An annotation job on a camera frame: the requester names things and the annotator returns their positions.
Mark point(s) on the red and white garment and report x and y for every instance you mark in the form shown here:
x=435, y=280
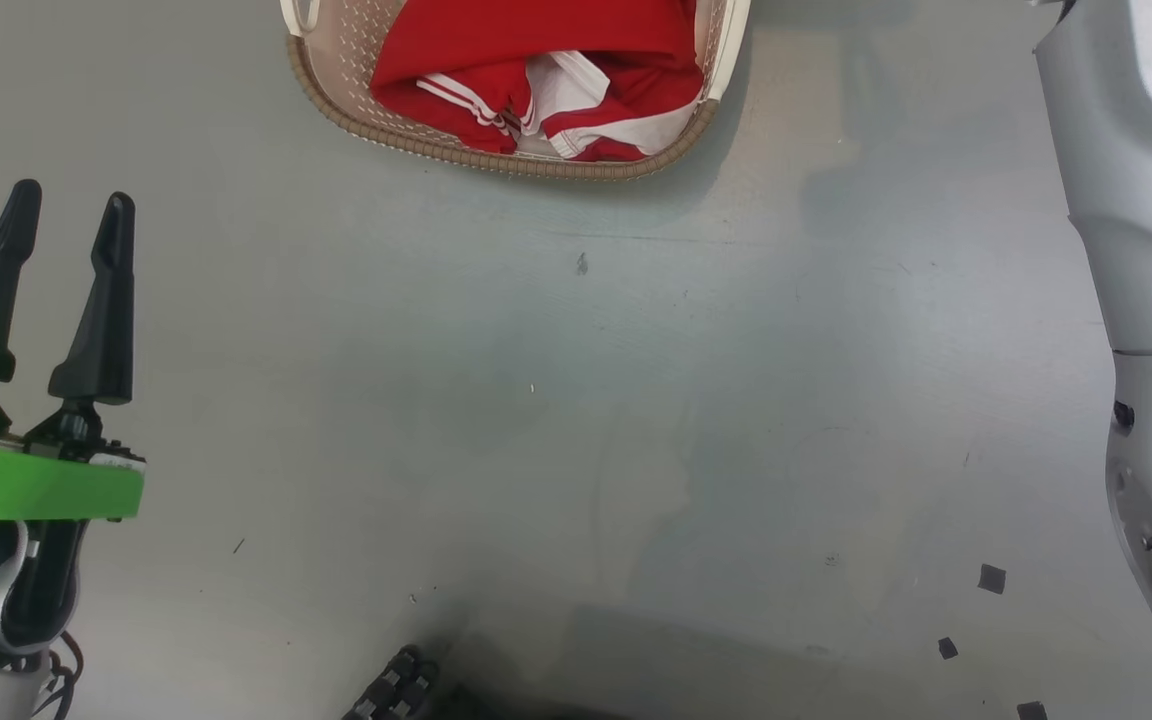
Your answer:
x=496, y=40

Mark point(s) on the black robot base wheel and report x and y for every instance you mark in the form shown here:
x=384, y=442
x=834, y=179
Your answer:
x=391, y=690

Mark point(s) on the black tape piece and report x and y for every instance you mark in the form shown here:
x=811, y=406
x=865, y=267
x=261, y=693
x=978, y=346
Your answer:
x=948, y=648
x=1032, y=712
x=992, y=579

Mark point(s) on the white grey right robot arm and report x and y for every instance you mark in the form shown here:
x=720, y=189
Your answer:
x=1146, y=250

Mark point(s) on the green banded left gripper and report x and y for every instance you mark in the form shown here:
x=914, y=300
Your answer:
x=26, y=485

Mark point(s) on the cream perforated laundry basket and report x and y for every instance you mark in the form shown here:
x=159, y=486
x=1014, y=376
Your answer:
x=356, y=60

